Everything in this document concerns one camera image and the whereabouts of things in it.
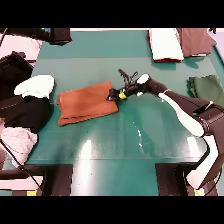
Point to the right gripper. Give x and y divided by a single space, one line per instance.
118 94

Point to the orange T-shirt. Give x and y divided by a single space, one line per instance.
87 103

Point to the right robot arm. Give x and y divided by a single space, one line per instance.
186 106

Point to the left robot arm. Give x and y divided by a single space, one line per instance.
56 35

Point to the white garment folded flat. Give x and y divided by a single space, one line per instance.
166 44

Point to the white bunched garment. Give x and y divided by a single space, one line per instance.
35 86

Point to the dark green garment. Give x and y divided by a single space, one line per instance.
208 87

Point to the black bunched garment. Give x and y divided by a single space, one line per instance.
28 113

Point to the brown garment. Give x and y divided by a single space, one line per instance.
196 41

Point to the pale pink garment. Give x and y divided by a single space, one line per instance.
18 141

